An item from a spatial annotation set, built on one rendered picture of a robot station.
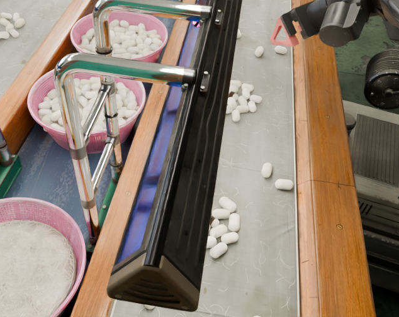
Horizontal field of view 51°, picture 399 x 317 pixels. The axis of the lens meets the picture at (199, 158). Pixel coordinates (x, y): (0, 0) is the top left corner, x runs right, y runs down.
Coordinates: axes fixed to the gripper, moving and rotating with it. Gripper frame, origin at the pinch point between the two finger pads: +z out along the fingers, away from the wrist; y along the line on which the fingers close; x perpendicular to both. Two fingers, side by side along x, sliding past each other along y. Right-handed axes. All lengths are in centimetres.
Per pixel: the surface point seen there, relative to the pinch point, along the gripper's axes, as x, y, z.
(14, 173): 0, -62, 28
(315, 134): -23.1, -5.9, -0.1
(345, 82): -30, 126, 94
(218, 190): -22.4, -32.7, 3.6
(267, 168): -23.4, -21.8, 0.1
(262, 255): -35, -36, -6
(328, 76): -13.7, 14.9, 7.6
